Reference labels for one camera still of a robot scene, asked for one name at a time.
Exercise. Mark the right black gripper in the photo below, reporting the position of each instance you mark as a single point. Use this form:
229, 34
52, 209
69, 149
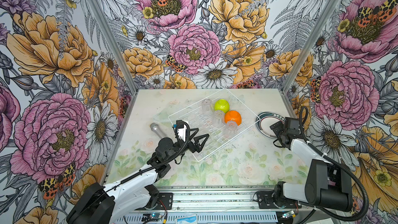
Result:
278, 126

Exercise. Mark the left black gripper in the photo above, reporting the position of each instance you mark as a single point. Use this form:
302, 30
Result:
197, 146

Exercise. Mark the pink wooden plate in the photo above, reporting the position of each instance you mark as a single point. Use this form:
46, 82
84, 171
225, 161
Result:
264, 122

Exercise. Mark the clear glass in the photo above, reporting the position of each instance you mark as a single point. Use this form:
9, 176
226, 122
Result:
218, 118
230, 129
206, 106

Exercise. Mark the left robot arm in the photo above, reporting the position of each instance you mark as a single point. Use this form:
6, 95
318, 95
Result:
104, 204

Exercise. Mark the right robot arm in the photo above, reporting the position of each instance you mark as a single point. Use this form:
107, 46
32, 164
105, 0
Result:
327, 185

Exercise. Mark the grey metal cylinder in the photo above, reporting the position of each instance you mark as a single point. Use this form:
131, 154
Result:
155, 128

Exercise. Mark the orange bowl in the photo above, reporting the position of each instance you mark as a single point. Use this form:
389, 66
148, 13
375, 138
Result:
233, 116

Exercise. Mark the lime green bowl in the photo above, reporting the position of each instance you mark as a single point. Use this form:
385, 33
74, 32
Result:
222, 105

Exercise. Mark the small circuit board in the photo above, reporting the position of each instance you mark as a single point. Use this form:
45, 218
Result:
152, 217

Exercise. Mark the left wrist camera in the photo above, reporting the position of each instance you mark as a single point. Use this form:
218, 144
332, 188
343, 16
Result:
181, 130

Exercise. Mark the white wire dish rack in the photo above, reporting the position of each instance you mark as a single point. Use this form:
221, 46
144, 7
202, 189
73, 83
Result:
195, 119

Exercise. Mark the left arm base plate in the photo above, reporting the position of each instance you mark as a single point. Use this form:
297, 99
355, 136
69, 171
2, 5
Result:
161, 201

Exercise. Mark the aluminium frame rail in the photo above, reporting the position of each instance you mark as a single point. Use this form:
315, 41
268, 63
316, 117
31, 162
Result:
225, 206

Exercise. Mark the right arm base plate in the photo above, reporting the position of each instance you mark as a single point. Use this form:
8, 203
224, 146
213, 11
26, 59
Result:
265, 200

